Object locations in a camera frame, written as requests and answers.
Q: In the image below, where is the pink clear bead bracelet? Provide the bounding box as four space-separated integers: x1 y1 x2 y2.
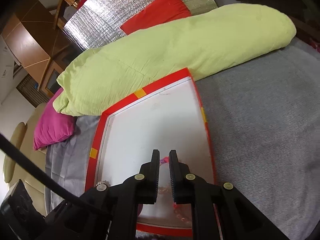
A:
156 155 190 223

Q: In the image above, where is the red gift box lid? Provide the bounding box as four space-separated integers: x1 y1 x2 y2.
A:
85 68 216 237

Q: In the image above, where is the magenta pillow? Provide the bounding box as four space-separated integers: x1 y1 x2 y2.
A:
33 88 75 150

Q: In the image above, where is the light green long pillow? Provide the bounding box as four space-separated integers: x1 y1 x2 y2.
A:
53 3 296 116

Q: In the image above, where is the wooden cabinet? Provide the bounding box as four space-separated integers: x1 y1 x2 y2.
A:
1 0 73 98

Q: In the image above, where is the silver foil insulation panel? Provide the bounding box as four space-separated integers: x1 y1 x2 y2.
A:
63 0 217 50

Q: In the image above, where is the red cushion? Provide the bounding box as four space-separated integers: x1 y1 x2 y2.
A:
120 0 191 35

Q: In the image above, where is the wooden railing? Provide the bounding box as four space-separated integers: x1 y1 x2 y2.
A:
53 0 80 30

